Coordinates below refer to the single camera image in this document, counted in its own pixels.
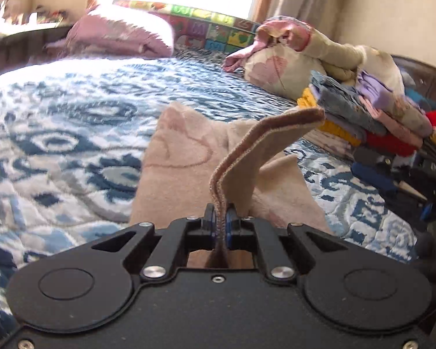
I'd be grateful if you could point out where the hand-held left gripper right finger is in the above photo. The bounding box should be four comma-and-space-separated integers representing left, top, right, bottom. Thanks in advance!
223, 205, 350, 285

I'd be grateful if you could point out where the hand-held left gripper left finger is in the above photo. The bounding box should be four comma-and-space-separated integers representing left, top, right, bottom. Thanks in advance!
91, 204, 219, 285

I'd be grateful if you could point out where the beige pink towel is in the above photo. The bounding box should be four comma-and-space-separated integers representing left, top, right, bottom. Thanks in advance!
128, 102, 337, 270

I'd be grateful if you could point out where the cream folded blanket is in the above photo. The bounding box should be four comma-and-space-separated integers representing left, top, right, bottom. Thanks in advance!
305, 131, 354, 158

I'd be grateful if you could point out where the yellow knit sweater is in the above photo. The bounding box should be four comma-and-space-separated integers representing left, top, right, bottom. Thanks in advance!
297, 87, 362, 147

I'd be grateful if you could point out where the dark blue cloth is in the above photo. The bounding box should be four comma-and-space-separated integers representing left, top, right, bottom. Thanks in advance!
351, 162, 398, 195

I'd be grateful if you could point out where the blue patterned bed quilt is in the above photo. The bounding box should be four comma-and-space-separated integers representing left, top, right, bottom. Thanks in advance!
0, 49, 422, 339

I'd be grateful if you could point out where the floral cream comforter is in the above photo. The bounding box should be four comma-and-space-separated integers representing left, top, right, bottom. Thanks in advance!
221, 15, 404, 102

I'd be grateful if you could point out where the red folded garment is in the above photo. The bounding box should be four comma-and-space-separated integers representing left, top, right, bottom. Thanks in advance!
365, 131, 420, 157

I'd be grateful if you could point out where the colourful alphabet play mat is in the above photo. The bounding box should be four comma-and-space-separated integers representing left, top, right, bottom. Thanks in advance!
112, 0, 262, 57

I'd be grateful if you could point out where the purple folded garment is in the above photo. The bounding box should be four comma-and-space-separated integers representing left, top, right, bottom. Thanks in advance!
355, 70, 408, 111

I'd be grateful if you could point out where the pink folded garment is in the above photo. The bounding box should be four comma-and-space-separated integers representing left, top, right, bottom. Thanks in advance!
363, 96, 434, 144

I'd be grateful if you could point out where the pink white pillow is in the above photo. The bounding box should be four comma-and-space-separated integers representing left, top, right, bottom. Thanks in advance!
45, 4, 175, 59

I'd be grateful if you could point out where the dark wooden headboard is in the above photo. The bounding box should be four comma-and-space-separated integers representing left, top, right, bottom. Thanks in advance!
390, 54, 436, 117
0, 22, 73, 81

